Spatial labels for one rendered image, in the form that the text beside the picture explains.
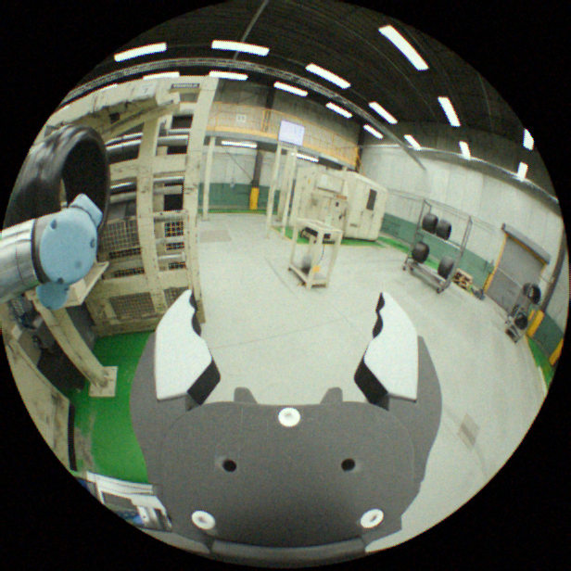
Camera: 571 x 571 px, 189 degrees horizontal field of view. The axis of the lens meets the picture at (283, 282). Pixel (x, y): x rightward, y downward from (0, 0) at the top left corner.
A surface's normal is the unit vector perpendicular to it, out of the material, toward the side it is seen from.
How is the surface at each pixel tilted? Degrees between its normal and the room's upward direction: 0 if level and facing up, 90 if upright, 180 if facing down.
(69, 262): 90
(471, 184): 90
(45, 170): 77
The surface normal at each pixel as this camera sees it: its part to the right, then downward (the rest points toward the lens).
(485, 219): -0.90, 0.10
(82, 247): 0.88, 0.33
